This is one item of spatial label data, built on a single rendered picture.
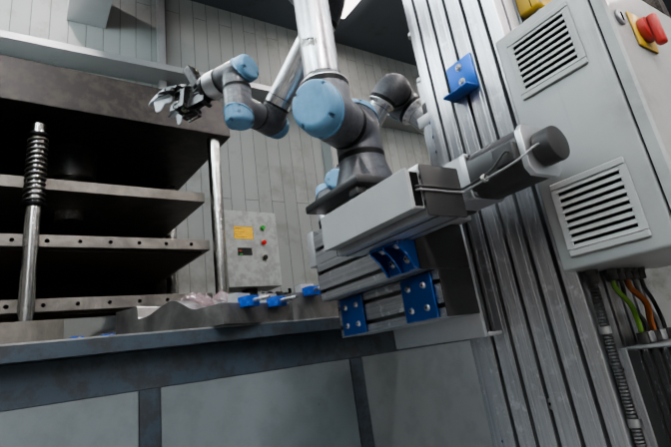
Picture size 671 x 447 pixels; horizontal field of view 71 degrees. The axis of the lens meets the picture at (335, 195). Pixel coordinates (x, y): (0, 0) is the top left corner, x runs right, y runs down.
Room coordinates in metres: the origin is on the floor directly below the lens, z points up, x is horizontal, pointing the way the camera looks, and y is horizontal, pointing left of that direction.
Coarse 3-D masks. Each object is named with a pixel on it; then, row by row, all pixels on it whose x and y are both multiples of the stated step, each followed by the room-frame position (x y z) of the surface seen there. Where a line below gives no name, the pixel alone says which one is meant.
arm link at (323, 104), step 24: (312, 0) 0.91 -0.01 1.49; (312, 24) 0.91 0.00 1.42; (312, 48) 0.91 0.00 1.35; (312, 72) 0.92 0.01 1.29; (336, 72) 0.91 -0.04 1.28; (312, 96) 0.89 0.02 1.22; (336, 96) 0.88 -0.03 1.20; (312, 120) 0.91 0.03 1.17; (336, 120) 0.91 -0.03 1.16; (360, 120) 0.97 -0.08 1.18; (336, 144) 0.99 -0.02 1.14
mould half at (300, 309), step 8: (312, 296) 1.53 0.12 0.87; (320, 296) 1.55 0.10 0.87; (296, 304) 1.49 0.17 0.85; (304, 304) 1.51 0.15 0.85; (312, 304) 1.53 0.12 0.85; (320, 304) 1.55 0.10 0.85; (328, 304) 1.57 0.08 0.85; (336, 304) 1.59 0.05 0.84; (296, 312) 1.49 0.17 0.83; (304, 312) 1.51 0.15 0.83; (312, 312) 1.53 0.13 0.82; (320, 312) 1.55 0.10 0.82; (328, 312) 1.57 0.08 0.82; (336, 312) 1.59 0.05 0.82
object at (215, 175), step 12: (216, 144) 2.13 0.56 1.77; (216, 156) 2.13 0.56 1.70; (216, 168) 2.13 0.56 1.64; (216, 180) 2.13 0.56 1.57; (216, 192) 2.13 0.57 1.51; (216, 204) 2.13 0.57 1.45; (216, 216) 2.12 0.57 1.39; (216, 228) 2.12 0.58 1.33; (216, 240) 2.13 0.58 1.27; (216, 252) 2.13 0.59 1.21; (216, 264) 2.13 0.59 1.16; (216, 276) 2.13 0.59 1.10; (168, 288) 2.66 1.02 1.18; (216, 288) 2.13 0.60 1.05; (228, 288) 2.15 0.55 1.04
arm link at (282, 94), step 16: (336, 0) 1.03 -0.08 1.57; (336, 16) 1.07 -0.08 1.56; (288, 64) 1.11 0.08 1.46; (288, 80) 1.12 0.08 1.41; (272, 96) 1.14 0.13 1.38; (288, 96) 1.14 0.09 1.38; (272, 112) 1.15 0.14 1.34; (288, 112) 1.18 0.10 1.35; (272, 128) 1.18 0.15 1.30; (288, 128) 1.22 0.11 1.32
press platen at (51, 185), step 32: (0, 192) 1.73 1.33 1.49; (64, 192) 1.82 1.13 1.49; (96, 192) 1.88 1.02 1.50; (128, 192) 1.97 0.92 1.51; (160, 192) 2.05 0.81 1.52; (192, 192) 2.15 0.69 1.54; (0, 224) 2.09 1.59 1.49; (96, 224) 2.29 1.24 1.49; (128, 224) 2.36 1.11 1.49; (160, 224) 2.44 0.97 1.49
